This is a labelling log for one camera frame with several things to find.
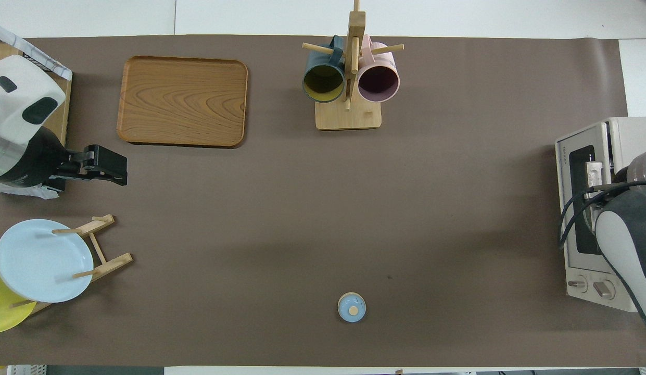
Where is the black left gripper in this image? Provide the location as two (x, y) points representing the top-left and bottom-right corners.
(55, 145), (128, 186)

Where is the white toaster oven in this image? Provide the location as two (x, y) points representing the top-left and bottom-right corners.
(555, 116), (646, 313)

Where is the wooden plate rack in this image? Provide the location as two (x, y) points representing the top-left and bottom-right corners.
(9, 214), (133, 317)

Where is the wooden serving tray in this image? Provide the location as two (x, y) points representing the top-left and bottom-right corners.
(117, 56), (249, 148)

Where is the light blue plate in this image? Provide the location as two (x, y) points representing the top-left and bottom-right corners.
(0, 219), (94, 304)

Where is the yellow plate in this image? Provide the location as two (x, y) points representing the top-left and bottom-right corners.
(0, 245), (38, 335)

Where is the brown table mat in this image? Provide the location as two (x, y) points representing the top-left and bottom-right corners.
(0, 34), (646, 368)

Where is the dark blue mug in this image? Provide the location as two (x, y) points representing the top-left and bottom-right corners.
(302, 35), (347, 104)

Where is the wooden mug rack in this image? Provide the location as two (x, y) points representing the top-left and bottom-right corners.
(302, 0), (405, 131)

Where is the small blue bell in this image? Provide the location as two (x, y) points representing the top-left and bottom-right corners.
(337, 292), (366, 323)

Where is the pink mug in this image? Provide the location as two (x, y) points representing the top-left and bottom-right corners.
(357, 35), (401, 103)

